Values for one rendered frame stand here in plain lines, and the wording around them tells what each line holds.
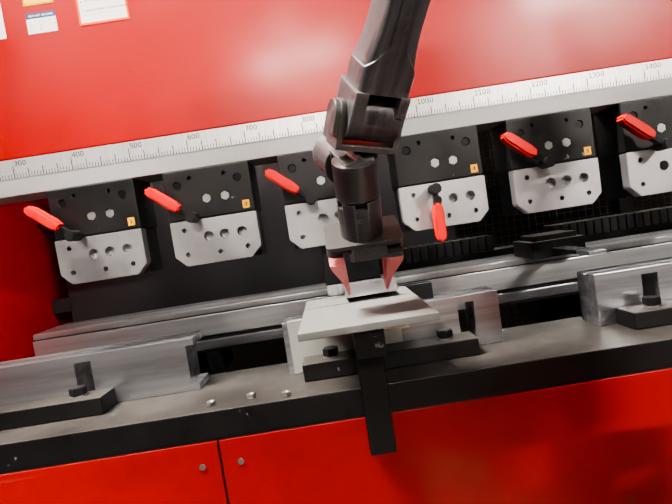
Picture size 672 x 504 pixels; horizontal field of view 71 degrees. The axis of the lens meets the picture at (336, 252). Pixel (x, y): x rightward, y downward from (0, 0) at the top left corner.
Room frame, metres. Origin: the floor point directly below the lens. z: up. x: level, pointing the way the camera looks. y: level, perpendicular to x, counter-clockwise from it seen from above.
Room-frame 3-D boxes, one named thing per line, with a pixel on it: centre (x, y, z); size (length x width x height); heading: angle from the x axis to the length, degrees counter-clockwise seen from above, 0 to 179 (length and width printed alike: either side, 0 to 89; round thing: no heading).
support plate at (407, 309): (0.72, -0.03, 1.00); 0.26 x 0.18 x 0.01; 0
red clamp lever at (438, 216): (0.80, -0.18, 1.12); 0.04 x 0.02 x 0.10; 0
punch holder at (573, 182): (0.87, -0.40, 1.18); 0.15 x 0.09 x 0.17; 90
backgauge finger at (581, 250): (1.03, -0.49, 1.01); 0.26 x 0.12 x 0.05; 0
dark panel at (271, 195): (1.38, 0.22, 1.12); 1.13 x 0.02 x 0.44; 90
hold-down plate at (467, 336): (0.81, -0.06, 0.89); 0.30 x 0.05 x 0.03; 90
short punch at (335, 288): (0.87, -0.02, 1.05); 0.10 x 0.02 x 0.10; 90
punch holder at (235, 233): (0.86, 0.20, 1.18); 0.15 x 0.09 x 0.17; 90
